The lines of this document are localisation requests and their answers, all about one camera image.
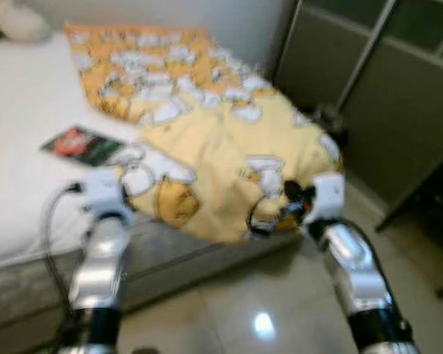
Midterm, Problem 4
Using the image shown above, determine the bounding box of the yellow egg print blanket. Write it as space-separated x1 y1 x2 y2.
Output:
64 22 346 246

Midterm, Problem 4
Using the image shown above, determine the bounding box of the crumpled clear plastic bag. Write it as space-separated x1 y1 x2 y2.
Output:
314 103 348 145

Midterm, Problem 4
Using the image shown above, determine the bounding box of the dark sliding door wardrobe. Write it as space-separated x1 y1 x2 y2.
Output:
269 0 443 229

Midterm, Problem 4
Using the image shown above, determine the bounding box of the grey bed base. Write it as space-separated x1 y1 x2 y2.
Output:
0 221 303 347

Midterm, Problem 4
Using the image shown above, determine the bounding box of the red and black book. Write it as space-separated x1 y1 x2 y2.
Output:
41 127 126 167

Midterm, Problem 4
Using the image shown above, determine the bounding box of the white mattress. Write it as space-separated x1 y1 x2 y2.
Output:
0 33 207 270

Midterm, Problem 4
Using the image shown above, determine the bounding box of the beige plush toy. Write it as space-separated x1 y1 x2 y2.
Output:
0 0 52 43

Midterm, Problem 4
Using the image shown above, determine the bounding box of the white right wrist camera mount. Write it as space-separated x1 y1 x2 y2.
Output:
310 173 346 222

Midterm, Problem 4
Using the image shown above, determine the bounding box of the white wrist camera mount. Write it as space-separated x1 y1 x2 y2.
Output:
80 168 126 219
310 173 346 222

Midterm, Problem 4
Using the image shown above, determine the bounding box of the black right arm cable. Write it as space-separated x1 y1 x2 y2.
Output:
247 206 311 238

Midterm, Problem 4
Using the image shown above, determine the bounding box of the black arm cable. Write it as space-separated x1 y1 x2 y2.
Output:
43 182 86 296
247 206 311 238

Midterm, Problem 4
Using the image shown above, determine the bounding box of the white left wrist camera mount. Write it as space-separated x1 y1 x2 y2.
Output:
80 168 126 219

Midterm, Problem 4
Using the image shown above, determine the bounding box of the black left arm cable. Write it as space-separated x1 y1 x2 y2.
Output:
43 182 86 296

